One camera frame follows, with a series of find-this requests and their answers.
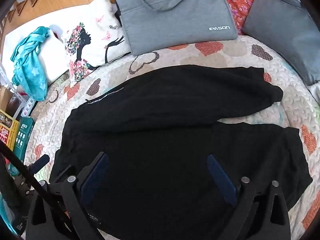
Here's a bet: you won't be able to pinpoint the light grey laptop bag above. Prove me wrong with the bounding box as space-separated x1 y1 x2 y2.
115 0 238 56

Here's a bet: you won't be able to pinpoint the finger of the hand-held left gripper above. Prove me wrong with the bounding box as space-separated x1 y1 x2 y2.
15 154 50 195

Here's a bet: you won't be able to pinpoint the heart-patterned quilt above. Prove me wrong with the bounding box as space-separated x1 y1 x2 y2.
24 34 320 240

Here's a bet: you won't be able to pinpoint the dark grey bag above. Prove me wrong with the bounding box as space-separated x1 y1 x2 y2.
242 0 320 86

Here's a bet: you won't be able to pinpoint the white pillow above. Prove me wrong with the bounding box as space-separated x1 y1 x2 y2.
2 5 70 84

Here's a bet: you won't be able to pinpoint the printed pillow with silhouette figure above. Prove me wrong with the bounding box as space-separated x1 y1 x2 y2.
61 0 132 83

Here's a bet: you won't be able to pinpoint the green box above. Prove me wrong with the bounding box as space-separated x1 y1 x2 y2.
13 116 35 164

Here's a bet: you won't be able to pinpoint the white cloth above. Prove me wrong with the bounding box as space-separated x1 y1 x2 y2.
308 81 320 104

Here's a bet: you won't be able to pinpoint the black pants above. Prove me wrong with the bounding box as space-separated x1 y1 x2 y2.
49 64 313 240

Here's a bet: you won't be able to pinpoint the black cable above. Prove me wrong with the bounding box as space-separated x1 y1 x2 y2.
0 142 100 240

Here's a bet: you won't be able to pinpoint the brown cardboard box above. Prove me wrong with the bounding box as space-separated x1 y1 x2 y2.
0 85 15 115

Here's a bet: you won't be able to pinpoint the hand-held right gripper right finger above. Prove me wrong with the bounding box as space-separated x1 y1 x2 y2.
206 154 292 240

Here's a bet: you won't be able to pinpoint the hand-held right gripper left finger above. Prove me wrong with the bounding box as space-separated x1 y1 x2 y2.
26 152 110 240

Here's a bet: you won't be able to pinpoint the teal star-patterned towel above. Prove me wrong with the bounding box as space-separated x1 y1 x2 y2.
10 26 54 101

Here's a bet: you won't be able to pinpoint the yellow box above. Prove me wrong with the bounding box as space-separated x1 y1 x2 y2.
0 109 20 148

